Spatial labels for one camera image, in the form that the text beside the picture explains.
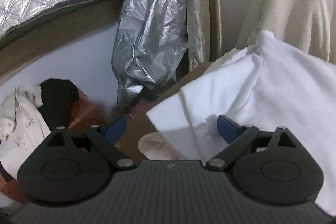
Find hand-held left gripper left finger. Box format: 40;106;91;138
46;116;137;170

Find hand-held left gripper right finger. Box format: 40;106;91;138
206;114;298;170

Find white t-shirt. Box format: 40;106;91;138
145;29;336;217

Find cream folded garment yellow trim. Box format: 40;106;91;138
137;132;185;161

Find black crumpled garment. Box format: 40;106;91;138
37;78;80;130

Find cream printed crumpled garment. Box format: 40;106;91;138
0;84;52;180

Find silver crinkled plastic sheet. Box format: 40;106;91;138
111;0;189;110

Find beige curtain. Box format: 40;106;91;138
181;0;224;70

